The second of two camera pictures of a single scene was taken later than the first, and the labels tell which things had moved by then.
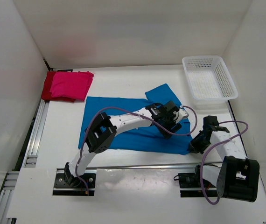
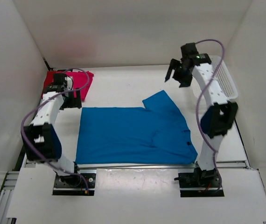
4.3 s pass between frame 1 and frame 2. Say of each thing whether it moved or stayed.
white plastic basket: stayed
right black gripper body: moved
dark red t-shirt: stayed
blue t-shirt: moved
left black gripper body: moved
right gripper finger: moved
